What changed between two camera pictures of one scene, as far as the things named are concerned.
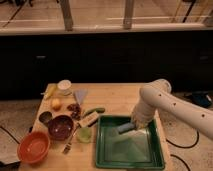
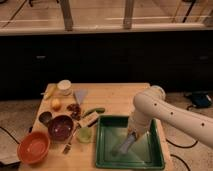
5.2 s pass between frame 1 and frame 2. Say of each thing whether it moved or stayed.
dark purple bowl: stayed
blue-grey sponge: moved
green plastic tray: stayed
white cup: stayed
